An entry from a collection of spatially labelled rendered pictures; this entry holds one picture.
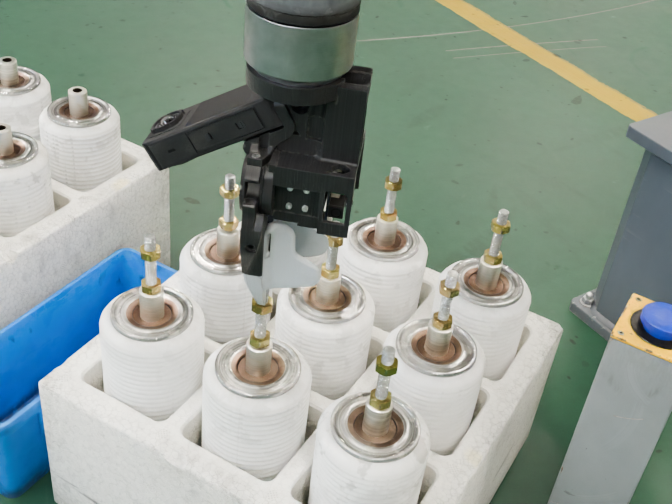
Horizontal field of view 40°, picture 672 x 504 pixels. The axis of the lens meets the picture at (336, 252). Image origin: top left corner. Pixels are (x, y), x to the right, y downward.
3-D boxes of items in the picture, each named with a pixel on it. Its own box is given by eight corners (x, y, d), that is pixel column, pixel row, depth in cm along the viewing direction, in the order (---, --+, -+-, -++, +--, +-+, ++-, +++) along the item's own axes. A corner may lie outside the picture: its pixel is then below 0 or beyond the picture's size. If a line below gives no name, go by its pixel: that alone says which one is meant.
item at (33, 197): (22, 242, 121) (6, 120, 110) (77, 271, 117) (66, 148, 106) (-37, 279, 114) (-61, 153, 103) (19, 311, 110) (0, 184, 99)
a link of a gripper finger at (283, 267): (312, 335, 73) (323, 239, 68) (239, 322, 73) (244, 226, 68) (318, 311, 76) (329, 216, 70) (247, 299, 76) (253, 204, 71)
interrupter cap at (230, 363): (288, 410, 78) (289, 404, 78) (202, 390, 79) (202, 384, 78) (309, 351, 84) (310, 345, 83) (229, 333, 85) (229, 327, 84)
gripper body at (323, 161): (345, 248, 67) (364, 101, 60) (229, 230, 68) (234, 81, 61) (358, 192, 73) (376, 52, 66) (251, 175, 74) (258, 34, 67)
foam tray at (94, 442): (261, 307, 126) (268, 198, 115) (528, 435, 112) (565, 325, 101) (52, 502, 98) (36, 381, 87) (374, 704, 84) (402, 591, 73)
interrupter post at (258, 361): (267, 382, 80) (269, 355, 78) (240, 376, 81) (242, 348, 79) (274, 363, 82) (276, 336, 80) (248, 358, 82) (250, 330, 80)
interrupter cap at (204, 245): (277, 267, 93) (277, 262, 93) (206, 285, 90) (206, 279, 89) (246, 226, 98) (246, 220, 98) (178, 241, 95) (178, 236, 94)
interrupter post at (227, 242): (243, 258, 94) (244, 232, 92) (221, 264, 93) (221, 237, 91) (233, 245, 95) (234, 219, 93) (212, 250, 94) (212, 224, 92)
